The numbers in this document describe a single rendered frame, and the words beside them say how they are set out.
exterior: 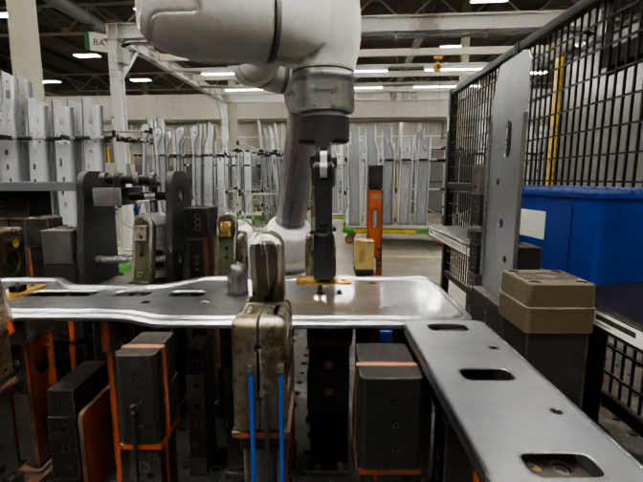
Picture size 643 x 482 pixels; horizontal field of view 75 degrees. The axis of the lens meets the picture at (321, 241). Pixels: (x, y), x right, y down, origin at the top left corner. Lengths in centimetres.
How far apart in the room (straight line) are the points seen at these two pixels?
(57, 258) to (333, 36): 65
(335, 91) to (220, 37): 16
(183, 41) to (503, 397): 51
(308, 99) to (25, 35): 834
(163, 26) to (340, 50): 22
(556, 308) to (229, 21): 50
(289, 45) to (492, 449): 49
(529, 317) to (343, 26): 43
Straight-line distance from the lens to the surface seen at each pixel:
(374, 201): 78
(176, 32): 58
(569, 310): 55
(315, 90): 59
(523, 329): 54
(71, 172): 538
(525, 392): 40
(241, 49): 59
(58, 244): 93
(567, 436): 36
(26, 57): 877
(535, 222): 77
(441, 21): 704
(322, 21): 60
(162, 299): 66
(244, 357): 41
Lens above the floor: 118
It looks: 9 degrees down
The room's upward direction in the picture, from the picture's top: straight up
